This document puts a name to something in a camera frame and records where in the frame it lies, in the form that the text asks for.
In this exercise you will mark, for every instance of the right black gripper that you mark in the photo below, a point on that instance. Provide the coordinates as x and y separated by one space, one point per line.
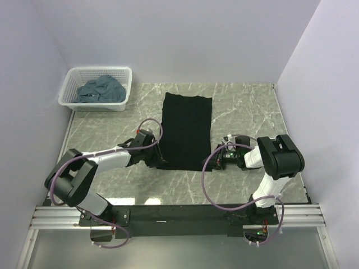
216 159

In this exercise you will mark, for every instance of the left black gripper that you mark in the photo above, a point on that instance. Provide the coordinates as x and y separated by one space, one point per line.
157 158

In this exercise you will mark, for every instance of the black t shirt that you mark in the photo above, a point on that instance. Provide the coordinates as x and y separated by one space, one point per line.
186 123

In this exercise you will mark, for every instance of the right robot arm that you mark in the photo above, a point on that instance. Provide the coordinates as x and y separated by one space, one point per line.
281 160

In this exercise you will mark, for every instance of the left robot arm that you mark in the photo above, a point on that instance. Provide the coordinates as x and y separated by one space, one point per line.
71 178

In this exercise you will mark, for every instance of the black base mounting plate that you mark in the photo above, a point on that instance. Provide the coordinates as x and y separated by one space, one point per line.
122 222

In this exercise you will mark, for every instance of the grey blue t shirt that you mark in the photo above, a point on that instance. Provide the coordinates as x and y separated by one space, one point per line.
105 89

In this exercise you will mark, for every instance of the white plastic laundry basket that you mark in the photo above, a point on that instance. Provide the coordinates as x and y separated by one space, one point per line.
79 76

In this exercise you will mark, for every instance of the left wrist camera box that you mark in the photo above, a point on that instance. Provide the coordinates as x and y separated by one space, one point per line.
150 131

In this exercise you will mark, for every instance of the aluminium rail frame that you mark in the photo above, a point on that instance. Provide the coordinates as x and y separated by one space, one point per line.
61 216

